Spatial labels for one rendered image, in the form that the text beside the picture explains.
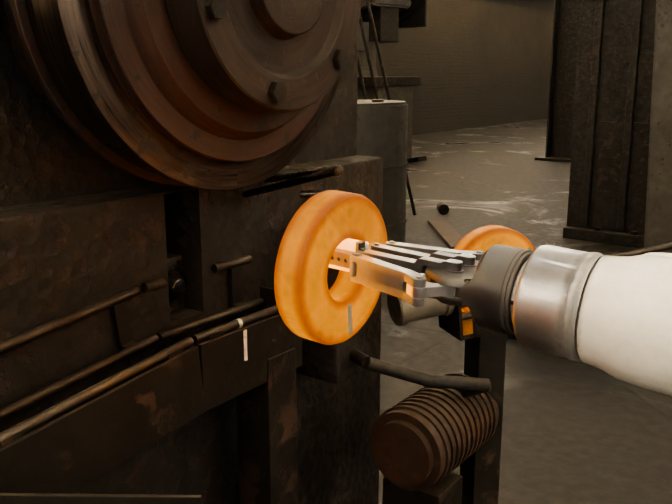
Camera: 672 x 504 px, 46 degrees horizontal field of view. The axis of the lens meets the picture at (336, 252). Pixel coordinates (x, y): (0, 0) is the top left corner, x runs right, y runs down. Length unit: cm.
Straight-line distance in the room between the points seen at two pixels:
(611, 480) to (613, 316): 160
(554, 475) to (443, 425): 103
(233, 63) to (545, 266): 38
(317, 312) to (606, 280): 27
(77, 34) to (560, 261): 49
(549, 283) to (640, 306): 7
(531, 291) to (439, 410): 58
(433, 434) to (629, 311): 60
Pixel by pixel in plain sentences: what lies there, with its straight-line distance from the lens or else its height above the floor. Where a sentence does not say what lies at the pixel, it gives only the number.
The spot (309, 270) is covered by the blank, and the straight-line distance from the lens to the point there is 73.
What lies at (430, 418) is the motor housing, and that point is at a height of 53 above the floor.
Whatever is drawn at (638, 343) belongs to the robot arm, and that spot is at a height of 82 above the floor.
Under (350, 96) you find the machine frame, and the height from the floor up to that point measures 98.
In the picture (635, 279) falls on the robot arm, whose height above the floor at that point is 87.
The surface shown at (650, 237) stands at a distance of 363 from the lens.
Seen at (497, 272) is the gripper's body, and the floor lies 86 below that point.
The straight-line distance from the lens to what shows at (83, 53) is 81.
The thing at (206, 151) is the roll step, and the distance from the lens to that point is 89.
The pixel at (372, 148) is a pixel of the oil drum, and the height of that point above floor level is 68.
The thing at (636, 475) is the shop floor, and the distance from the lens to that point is 225.
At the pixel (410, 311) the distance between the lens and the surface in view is 119.
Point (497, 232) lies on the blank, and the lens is 124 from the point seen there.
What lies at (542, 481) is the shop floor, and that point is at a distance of 215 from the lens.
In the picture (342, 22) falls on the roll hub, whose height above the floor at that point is 107.
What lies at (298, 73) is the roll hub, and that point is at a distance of 91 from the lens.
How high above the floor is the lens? 102
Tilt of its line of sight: 13 degrees down
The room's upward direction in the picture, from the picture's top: straight up
